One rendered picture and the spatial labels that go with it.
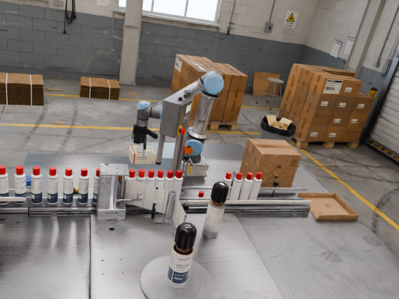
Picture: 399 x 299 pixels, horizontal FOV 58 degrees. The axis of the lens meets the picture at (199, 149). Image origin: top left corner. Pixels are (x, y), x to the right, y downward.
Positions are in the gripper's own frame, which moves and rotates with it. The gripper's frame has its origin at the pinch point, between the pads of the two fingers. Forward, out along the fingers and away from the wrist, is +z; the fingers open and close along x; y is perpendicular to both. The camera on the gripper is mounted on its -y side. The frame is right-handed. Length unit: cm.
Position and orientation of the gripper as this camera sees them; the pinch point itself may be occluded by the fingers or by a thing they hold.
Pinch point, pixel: (142, 152)
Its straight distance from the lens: 244.1
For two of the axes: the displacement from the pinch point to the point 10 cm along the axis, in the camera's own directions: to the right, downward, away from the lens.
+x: 3.2, 4.5, -8.3
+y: -9.3, 0.1, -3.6
